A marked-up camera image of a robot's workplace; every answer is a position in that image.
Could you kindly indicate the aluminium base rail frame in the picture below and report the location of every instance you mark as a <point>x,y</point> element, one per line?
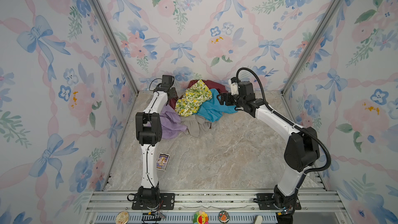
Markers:
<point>319,206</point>

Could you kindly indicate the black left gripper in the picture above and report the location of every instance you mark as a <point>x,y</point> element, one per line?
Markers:
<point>174,93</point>

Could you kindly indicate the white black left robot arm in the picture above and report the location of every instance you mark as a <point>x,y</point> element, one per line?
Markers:
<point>149,130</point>

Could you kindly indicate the aluminium corner frame post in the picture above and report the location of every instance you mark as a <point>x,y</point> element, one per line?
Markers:
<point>319,31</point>
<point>110,37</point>

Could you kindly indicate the illustrated playing card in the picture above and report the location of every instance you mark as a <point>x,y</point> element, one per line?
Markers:
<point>162,161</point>

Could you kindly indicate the maroon cloth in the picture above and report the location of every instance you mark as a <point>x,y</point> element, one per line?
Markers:
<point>210,84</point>

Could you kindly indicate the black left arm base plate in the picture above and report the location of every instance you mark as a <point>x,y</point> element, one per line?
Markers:
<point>161,201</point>

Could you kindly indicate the colourful round toy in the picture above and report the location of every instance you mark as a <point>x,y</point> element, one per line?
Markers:
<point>200,217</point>

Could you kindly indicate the small white object front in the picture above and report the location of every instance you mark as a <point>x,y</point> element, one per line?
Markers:
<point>258,219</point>

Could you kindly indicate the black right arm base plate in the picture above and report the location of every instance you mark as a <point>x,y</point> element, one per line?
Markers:
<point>269,201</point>

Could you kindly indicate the yellow lemon print cloth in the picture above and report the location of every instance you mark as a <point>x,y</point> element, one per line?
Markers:
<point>192,99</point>

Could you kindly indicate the teal cloth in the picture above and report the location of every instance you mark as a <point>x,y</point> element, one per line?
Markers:
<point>212,110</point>

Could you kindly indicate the aluminium corner frame post left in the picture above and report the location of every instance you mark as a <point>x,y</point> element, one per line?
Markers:
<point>110,37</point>

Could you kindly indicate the grey cloth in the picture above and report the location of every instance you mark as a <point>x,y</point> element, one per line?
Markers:
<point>197,126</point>

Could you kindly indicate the round red green badge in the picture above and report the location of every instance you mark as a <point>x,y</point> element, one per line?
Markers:
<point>223,217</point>

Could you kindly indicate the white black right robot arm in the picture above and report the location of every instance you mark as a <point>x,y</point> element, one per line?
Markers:
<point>301,151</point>

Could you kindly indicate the aluminium corner frame post right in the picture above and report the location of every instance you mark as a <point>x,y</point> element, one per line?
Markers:
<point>319,31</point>

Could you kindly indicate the round beige sticker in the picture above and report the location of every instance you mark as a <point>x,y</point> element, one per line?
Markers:
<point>122,218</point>

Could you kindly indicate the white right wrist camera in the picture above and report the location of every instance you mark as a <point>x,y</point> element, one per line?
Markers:
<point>233,86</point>

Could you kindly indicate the lilac purple cloth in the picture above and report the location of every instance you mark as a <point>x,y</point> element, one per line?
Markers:
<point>171,123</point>

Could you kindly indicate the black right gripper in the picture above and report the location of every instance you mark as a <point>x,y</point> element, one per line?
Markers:
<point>227,96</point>

